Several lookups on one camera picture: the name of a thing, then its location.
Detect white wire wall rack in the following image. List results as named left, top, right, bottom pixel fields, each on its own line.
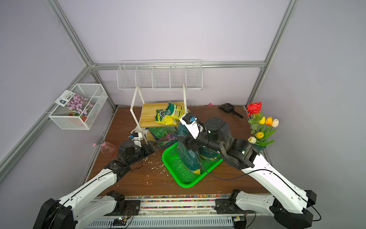
left=116, top=60, right=204, bottom=91

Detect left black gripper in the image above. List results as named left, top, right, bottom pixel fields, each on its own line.
left=127, top=140, right=160, bottom=165

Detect green plastic basket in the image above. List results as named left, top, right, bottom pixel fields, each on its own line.
left=162, top=142, right=223, bottom=189

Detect metal base rail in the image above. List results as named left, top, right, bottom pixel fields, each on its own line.
left=52, top=193, right=301, bottom=229

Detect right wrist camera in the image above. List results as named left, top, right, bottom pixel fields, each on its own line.
left=179, top=112, right=204, bottom=139

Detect yellow fertilizer bag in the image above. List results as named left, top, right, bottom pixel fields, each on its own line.
left=154, top=102, right=189, bottom=125

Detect pink spray bottle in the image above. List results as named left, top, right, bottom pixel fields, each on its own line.
left=92, top=137, right=118, bottom=160

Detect white wooden shelf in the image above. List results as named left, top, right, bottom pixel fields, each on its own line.
left=130, top=84, right=188, bottom=142

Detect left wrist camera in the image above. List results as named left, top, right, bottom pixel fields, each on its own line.
left=129, top=134, right=144, bottom=147

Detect green seed bag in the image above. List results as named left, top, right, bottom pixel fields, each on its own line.
left=149, top=126, right=178, bottom=148

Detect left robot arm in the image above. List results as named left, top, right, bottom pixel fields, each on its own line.
left=33, top=140, right=155, bottom=229

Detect purple flower seed packet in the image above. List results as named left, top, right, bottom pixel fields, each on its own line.
left=54, top=90, right=95, bottom=117

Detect artificial flower bouquet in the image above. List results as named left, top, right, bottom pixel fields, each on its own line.
left=246, top=102, right=279, bottom=147

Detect white wire side basket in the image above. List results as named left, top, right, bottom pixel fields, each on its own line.
left=49, top=84, right=108, bottom=130

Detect dark green fertilizer bag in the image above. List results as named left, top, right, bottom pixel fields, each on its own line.
left=199, top=147, right=220, bottom=161
left=177, top=123, right=201, bottom=175

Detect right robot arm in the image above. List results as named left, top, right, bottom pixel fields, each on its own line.
left=179, top=113, right=316, bottom=229

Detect black small shovel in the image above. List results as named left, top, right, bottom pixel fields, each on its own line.
left=219, top=103, right=244, bottom=119

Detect white gloves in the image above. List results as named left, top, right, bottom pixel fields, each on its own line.
left=131, top=127, right=144, bottom=136

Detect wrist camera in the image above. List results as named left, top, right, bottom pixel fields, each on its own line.
left=179, top=112, right=204, bottom=139
left=129, top=134, right=144, bottom=147

